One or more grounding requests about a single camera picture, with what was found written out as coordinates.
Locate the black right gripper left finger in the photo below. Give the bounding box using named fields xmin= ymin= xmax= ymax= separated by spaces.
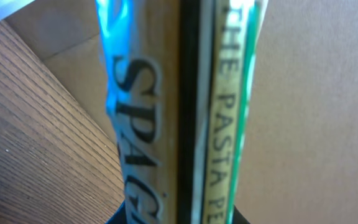
xmin=106 ymin=202 xmax=126 ymax=224

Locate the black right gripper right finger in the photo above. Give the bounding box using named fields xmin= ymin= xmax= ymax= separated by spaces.
xmin=232 ymin=207 xmax=250 ymax=224

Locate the orange spaghetti packet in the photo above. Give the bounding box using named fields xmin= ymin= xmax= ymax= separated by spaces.
xmin=96 ymin=0 xmax=267 ymax=223

